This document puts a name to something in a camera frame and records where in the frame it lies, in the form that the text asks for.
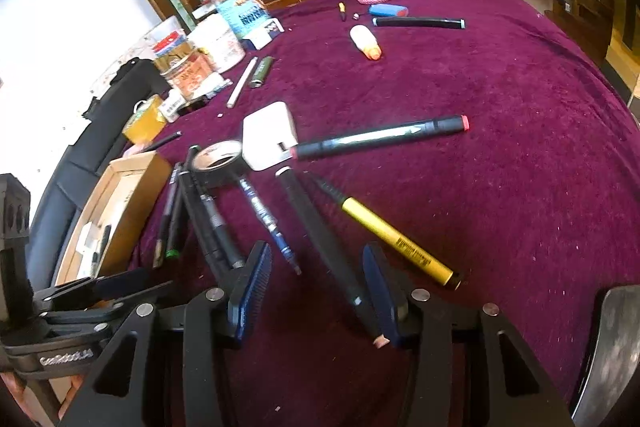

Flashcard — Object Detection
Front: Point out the black marker red cap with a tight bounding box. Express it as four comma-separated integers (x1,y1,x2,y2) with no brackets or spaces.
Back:
289,115,470,160

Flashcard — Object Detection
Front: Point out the cardboard tray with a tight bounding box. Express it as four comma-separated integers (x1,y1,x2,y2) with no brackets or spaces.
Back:
54,151,174,288

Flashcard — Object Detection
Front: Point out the white tub red print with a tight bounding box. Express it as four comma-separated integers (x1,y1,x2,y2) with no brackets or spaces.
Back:
187,13,247,74

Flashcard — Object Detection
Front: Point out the clear jar orange label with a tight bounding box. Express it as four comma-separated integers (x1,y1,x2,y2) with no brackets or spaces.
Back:
164,52,223,102

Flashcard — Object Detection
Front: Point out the yellow black highlighter pen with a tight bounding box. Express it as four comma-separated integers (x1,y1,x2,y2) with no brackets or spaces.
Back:
304,171,465,292

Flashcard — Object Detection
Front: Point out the dark green tube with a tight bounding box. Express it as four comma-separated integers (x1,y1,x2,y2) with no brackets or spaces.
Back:
249,56,276,88

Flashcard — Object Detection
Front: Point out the thin dark pen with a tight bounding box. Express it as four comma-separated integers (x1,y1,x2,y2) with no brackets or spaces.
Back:
152,163,182,269

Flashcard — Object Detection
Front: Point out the black marker grey cap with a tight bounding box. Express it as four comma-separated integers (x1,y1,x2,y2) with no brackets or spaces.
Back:
372,17,469,30

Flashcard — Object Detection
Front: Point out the blue labelled canister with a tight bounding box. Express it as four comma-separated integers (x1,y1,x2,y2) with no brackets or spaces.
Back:
216,0,272,38

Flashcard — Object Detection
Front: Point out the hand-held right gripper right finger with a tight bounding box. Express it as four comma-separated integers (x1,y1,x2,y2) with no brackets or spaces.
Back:
362,243,576,427

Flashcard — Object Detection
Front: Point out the thin black pen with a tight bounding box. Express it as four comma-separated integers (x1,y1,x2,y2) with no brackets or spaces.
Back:
144,131,184,152

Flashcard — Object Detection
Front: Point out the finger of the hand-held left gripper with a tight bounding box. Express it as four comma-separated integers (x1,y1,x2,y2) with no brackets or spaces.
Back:
32,268,156,308
40,283,178,340

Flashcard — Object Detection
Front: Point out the small white blue box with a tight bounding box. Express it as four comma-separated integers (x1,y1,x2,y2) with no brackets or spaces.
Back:
240,19,284,54

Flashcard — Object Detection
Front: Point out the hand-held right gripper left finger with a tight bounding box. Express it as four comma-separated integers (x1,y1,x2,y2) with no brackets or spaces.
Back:
60,241,273,427

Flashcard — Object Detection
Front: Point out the black marker white cap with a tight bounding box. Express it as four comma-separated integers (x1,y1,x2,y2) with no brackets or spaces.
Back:
275,166,390,349

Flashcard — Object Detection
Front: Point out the black marker green cap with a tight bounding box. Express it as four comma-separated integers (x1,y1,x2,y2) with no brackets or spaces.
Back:
166,164,188,259

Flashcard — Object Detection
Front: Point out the black clear retractable pen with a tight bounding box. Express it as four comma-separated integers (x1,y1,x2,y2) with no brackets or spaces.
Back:
197,192,247,271

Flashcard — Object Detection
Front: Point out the blue ballpoint pen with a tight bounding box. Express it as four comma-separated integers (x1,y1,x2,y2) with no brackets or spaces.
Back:
237,177,303,277

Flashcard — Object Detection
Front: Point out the white charger adapter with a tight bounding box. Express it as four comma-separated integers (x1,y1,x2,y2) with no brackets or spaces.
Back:
79,221,99,254
242,101,300,172

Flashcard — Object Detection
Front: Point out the short black pen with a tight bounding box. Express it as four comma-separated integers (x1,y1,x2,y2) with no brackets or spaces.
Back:
91,224,113,279

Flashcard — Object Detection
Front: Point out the yellow tape roll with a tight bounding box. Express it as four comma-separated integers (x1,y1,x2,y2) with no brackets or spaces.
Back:
121,97,168,145

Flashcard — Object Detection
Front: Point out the white slim pen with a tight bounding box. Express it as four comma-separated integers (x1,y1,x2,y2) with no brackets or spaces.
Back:
226,56,259,110

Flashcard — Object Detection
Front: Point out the black tape roll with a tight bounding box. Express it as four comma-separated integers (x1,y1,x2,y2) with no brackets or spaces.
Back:
192,140,245,176

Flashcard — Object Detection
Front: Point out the stick jar striped lid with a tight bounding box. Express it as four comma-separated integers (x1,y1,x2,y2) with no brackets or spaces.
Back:
151,30,200,72

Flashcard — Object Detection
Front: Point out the small blue tube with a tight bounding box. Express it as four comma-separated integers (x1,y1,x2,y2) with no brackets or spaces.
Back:
368,3,410,18

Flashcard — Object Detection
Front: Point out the white glue bottle orange cap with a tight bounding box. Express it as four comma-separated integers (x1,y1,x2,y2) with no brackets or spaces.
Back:
349,25,384,61

